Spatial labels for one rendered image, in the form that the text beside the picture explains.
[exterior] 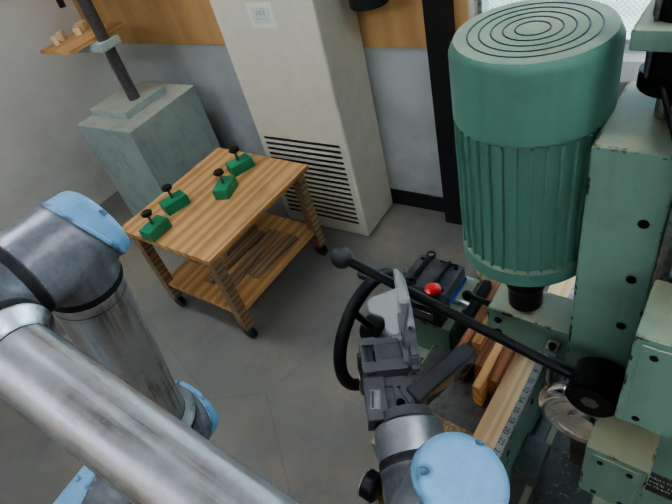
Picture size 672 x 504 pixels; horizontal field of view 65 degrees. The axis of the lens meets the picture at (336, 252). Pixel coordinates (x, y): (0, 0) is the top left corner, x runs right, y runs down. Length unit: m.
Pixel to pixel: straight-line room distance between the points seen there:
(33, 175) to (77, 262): 2.89
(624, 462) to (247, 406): 1.66
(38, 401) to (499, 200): 0.54
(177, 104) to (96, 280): 2.25
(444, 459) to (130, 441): 0.30
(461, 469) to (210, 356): 1.97
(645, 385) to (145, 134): 2.55
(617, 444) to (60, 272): 0.71
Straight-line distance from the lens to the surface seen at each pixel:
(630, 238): 0.65
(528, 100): 0.56
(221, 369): 2.36
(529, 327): 0.87
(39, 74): 3.62
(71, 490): 1.19
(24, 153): 3.59
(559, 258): 0.71
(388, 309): 0.73
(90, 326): 0.84
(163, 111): 2.91
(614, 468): 0.76
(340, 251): 0.78
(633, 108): 0.65
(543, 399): 0.82
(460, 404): 0.97
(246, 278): 2.41
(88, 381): 0.61
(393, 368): 0.72
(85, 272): 0.75
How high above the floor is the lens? 1.74
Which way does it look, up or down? 41 degrees down
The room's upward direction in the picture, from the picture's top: 17 degrees counter-clockwise
